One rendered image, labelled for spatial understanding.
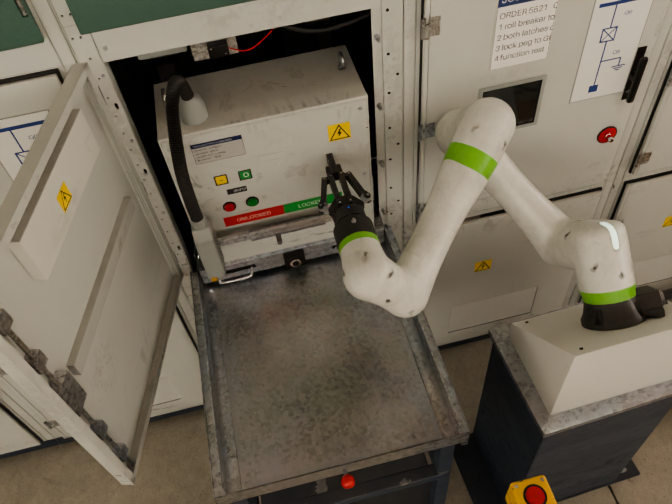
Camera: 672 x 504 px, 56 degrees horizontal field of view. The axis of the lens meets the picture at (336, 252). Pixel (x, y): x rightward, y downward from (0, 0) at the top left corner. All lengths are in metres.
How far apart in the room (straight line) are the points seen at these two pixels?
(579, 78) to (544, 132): 0.18
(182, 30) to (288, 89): 0.29
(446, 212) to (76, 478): 1.84
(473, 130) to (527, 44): 0.30
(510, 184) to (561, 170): 0.38
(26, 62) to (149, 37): 0.25
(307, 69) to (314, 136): 0.17
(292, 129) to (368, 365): 0.63
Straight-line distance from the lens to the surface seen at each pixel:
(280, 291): 1.81
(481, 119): 1.44
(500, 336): 1.83
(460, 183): 1.41
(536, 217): 1.68
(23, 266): 1.24
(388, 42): 1.51
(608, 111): 1.93
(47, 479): 2.76
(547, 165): 1.96
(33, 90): 1.48
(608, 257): 1.58
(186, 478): 2.55
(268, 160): 1.56
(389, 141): 1.69
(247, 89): 1.57
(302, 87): 1.55
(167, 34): 1.41
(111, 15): 1.37
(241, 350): 1.73
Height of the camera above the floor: 2.30
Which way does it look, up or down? 51 degrees down
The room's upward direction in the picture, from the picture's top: 7 degrees counter-clockwise
